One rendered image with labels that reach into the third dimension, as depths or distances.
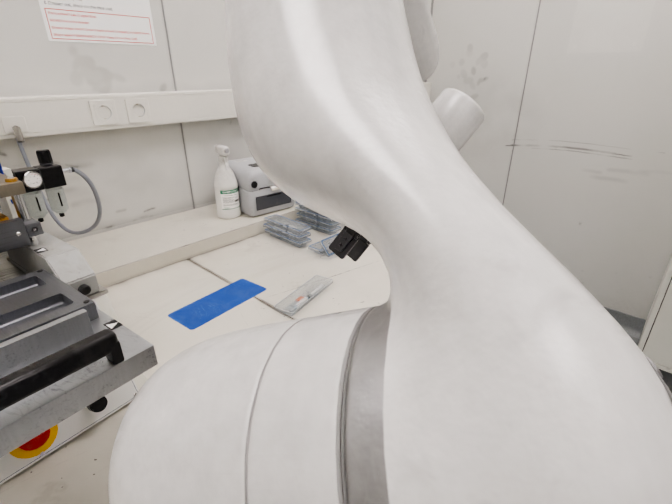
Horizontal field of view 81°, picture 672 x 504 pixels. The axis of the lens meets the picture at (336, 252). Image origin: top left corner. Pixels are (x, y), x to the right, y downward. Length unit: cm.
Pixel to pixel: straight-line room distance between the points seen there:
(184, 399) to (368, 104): 14
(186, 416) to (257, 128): 12
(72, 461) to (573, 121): 233
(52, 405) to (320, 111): 42
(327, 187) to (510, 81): 236
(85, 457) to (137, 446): 57
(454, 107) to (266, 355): 57
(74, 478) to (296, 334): 60
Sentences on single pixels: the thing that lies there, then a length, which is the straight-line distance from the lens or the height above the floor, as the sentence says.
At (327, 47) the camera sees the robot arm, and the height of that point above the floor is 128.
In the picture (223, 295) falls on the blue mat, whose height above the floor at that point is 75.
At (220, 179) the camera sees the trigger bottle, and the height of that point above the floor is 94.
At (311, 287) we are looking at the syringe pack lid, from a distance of 100.
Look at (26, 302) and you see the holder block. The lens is 66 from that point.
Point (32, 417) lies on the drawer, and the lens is 51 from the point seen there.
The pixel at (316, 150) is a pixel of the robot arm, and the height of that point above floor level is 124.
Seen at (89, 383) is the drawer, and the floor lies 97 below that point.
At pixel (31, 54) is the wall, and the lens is 142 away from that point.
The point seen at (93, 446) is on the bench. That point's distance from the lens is 77.
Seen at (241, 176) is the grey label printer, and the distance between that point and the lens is 143.
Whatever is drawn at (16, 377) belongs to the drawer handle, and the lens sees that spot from 49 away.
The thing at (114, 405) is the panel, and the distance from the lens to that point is 79.
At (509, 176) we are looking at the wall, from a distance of 253.
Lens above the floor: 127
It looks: 25 degrees down
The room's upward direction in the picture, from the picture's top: straight up
